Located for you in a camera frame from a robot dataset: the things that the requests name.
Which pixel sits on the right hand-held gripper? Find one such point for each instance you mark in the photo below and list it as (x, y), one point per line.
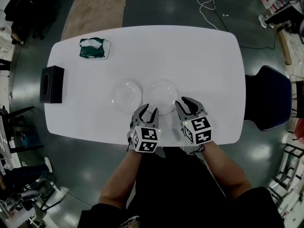
(198, 129)

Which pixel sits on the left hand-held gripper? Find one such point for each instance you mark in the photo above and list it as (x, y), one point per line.
(147, 139)

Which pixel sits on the plain white plate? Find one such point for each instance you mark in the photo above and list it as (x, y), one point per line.
(161, 94)
(127, 96)

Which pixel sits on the person's left forearm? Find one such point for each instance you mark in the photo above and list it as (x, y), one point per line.
(121, 179)

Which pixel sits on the person's right forearm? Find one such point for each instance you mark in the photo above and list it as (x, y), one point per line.
(225, 172)

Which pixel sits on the dark blue chair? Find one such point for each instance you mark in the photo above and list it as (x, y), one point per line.
(268, 98)

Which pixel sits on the person's black clothing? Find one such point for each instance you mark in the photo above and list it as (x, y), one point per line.
(178, 193)

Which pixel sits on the green tissue packet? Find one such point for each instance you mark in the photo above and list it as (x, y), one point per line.
(92, 50)

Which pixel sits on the black leather tissue box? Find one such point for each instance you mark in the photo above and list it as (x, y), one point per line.
(51, 84)

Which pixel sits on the red bag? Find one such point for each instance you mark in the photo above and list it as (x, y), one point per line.
(300, 129)

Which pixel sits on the wooden plank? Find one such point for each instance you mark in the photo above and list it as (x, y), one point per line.
(285, 47)

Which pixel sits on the brown floor rug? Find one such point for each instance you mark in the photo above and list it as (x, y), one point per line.
(95, 11)

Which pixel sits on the black office chair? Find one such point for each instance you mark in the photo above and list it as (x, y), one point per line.
(31, 15)

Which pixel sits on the metal frame rack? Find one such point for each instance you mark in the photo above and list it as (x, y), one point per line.
(289, 174)

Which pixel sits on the black frame chair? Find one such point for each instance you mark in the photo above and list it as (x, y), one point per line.
(16, 127)

